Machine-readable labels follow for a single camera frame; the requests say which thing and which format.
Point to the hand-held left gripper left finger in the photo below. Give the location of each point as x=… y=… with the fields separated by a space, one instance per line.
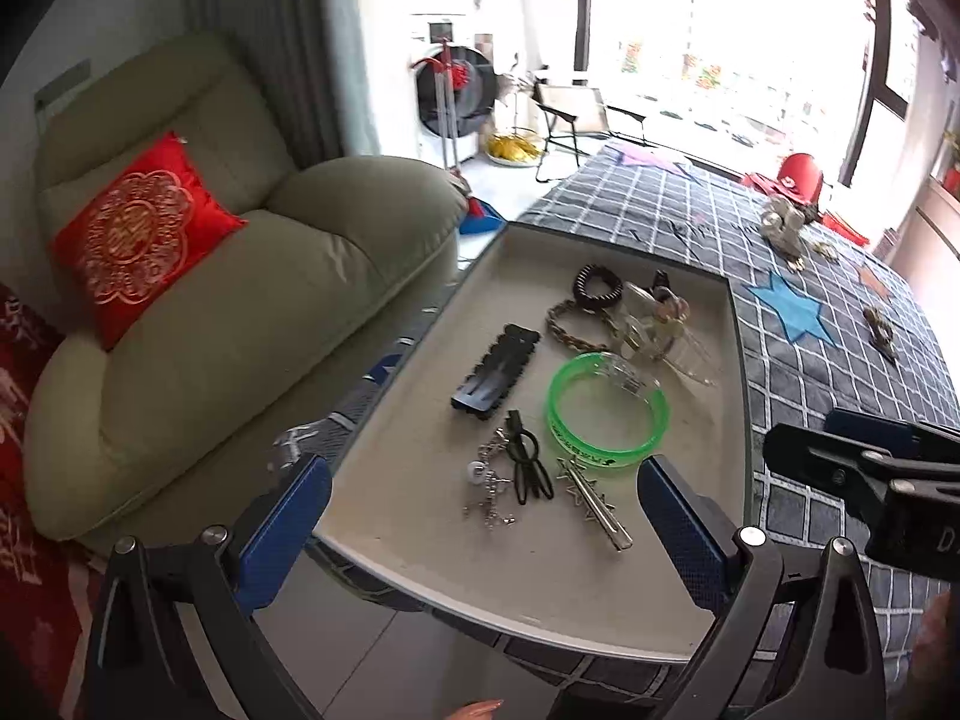
x=285 y=532

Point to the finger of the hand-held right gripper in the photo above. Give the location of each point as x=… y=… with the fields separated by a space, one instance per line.
x=892 y=435
x=817 y=457

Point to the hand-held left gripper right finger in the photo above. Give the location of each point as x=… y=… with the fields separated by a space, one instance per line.
x=679 y=532

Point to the silver star hair clip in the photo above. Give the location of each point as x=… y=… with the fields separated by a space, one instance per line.
x=592 y=502

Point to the beige tray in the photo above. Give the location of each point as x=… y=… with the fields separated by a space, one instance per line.
x=420 y=510

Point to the clear flower hair claw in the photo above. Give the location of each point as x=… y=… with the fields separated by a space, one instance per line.
x=660 y=330

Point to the small black hair clip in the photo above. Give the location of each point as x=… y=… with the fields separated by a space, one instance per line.
x=660 y=283

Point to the black comb hair clip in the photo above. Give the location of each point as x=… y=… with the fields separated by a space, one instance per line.
x=495 y=371

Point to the person's left hand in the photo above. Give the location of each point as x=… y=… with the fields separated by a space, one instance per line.
x=476 y=711

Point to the grey checked star bedsheet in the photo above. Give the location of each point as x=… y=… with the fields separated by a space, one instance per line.
x=795 y=382

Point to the brown hair clip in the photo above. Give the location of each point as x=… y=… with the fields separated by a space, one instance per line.
x=879 y=330

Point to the small gold hair clip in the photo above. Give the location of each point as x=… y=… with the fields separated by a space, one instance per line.
x=823 y=250

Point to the white low cabinet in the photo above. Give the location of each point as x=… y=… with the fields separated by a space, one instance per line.
x=934 y=240

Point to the red patterned blanket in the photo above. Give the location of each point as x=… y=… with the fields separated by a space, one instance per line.
x=37 y=465

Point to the beige sofa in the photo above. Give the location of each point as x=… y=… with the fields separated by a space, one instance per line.
x=300 y=262

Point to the potted plant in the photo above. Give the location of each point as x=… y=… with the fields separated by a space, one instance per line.
x=952 y=165

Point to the red stool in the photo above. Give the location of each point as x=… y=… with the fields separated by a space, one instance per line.
x=799 y=172

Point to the red embroidered cushion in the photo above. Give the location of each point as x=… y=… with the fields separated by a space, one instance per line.
x=142 y=240

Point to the blue and red dustpan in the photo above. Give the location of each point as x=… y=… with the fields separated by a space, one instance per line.
x=484 y=219

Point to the basket of yellow things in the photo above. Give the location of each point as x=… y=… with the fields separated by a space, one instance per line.
x=514 y=148

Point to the black folding chair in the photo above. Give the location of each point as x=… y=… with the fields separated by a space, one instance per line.
x=574 y=109

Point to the metal stand with red knot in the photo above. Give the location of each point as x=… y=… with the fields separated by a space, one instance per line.
x=450 y=112

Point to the white washing machine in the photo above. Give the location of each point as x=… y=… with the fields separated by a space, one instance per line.
x=465 y=97

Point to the grey curtain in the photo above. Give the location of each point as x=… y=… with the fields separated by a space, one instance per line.
x=262 y=37

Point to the grey wall panel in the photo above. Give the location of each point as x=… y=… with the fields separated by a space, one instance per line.
x=64 y=86

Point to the black window frame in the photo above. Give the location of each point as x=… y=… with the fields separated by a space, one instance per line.
x=574 y=15

